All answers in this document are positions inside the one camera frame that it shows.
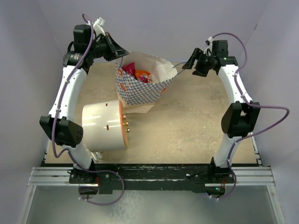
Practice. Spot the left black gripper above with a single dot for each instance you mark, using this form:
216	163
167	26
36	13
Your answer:
115	51

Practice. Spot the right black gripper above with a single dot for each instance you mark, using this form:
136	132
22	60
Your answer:
197	54

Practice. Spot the magenta red snack bag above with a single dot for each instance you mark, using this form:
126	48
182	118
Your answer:
130	69

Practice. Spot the orange snack bag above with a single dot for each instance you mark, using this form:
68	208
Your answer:
143	76

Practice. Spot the blue checkered paper bag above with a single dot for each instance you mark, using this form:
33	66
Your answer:
137	96

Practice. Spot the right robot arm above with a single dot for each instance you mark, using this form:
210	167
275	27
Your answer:
241	116

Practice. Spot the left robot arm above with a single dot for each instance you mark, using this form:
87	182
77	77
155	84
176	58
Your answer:
90	42

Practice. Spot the white cylindrical container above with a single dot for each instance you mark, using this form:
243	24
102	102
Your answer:
105	127

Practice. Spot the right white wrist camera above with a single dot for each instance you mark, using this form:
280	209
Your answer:
209	43

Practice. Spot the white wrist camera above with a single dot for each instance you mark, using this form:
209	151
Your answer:
209	43
99	24

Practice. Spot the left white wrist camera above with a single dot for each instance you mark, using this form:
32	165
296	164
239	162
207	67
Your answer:
99	24

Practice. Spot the aluminium frame rail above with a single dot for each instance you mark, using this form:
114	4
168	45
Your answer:
154	179

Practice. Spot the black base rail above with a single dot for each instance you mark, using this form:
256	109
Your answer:
114	168

